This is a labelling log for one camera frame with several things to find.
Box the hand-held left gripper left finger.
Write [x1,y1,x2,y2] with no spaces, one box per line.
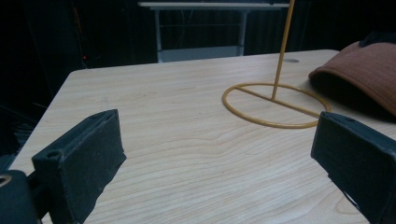
[31,108,128,224]

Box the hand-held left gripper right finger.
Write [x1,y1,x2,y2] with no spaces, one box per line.
[310,111,396,224]

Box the brown baseball cap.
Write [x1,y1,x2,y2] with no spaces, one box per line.
[307,31,396,123]

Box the gold metal hat stand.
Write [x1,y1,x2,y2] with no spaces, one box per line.
[221,0,332,130]

